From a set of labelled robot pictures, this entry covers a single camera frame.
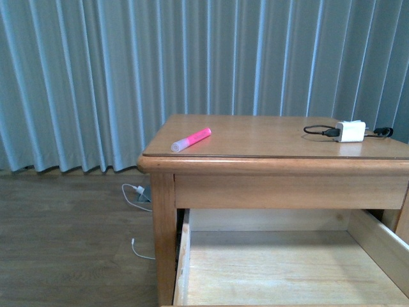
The pink highlighter marker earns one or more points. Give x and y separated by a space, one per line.
191 140

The wooden drawer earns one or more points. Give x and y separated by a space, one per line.
289 257

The wooden nightstand cabinet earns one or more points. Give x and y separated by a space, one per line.
265 163

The grey floor outlet box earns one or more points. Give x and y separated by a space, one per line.
146 196

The white plug adapter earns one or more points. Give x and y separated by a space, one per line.
139 189

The grey pleated curtain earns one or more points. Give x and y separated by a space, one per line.
89 83

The white power adapter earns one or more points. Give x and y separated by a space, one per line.
350 132

